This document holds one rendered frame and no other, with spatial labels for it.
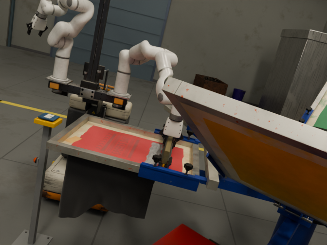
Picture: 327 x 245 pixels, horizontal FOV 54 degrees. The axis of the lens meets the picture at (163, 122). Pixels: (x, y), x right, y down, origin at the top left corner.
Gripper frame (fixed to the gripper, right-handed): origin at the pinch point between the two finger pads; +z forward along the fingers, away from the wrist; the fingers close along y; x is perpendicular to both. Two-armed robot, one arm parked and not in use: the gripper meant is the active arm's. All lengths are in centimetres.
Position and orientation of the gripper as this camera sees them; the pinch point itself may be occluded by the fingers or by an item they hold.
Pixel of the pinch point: (169, 143)
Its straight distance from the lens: 183.8
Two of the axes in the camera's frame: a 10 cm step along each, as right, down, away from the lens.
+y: -9.7, -2.5, 0.2
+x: -0.9, 2.7, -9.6
